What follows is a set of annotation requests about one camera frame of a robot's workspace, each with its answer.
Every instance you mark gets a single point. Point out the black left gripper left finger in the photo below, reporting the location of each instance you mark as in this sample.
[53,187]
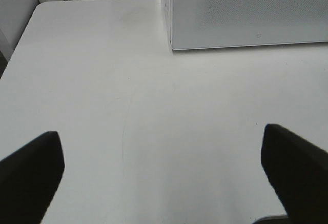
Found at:
[30,177]

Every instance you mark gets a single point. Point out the white microwave door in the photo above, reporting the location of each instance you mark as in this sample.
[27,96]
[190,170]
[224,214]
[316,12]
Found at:
[201,24]

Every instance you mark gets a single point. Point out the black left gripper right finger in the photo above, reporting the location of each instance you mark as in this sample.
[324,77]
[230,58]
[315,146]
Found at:
[297,171]

